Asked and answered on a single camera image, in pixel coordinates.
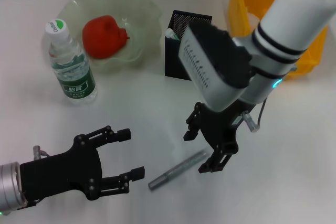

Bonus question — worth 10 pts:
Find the clear green-label water bottle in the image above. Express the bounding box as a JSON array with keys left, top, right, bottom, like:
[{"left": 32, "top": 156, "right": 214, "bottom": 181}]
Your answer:
[{"left": 44, "top": 18, "right": 98, "bottom": 106}]

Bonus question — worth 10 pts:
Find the black mesh pen holder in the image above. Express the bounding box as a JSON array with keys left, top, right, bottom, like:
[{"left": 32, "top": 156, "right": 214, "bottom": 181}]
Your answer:
[{"left": 164, "top": 9, "right": 213, "bottom": 81}]

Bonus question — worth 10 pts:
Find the white paper ball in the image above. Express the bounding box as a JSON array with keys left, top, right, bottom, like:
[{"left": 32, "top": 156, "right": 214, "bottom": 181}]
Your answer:
[{"left": 247, "top": 12, "right": 261, "bottom": 36}]

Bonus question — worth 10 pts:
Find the pale green glass fruit plate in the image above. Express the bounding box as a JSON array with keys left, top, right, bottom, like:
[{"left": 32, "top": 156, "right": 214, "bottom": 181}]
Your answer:
[{"left": 41, "top": 0, "right": 162, "bottom": 76}]

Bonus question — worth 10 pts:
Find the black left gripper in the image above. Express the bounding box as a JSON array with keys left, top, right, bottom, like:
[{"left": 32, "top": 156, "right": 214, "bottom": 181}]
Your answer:
[{"left": 19, "top": 125, "right": 146, "bottom": 204}]

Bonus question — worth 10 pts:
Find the right arm connector cable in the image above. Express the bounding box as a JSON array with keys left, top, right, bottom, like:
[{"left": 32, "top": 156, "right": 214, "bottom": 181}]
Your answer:
[{"left": 241, "top": 95, "right": 269, "bottom": 132}]

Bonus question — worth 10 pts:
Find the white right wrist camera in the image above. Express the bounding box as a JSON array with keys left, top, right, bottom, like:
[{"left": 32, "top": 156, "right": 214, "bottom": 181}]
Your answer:
[{"left": 178, "top": 22, "right": 251, "bottom": 111}]

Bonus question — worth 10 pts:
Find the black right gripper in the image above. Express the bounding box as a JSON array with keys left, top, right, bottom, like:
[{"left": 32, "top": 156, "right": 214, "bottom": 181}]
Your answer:
[{"left": 183, "top": 99, "right": 257, "bottom": 174}]

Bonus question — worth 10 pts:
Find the arm connector cable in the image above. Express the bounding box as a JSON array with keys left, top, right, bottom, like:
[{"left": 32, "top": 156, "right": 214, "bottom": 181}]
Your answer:
[
  {"left": 241, "top": 95, "right": 269, "bottom": 132},
  {"left": 32, "top": 145, "right": 51, "bottom": 161}
]

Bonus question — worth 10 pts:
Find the grey marker pen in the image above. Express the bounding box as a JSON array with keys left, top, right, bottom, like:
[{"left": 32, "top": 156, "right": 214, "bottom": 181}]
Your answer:
[{"left": 148, "top": 149, "right": 208, "bottom": 190}]

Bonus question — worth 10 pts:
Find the left arm connector cable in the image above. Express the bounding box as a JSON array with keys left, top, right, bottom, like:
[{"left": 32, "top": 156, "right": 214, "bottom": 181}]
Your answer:
[{"left": 32, "top": 145, "right": 51, "bottom": 161}]

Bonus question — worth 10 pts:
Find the green utility knife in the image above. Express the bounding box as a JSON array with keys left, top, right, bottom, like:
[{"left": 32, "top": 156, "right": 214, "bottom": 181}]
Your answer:
[{"left": 165, "top": 28, "right": 182, "bottom": 41}]

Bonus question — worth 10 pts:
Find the yellow plastic bin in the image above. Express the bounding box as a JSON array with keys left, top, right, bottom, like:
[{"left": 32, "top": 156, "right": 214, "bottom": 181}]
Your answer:
[{"left": 227, "top": 0, "right": 329, "bottom": 82}]

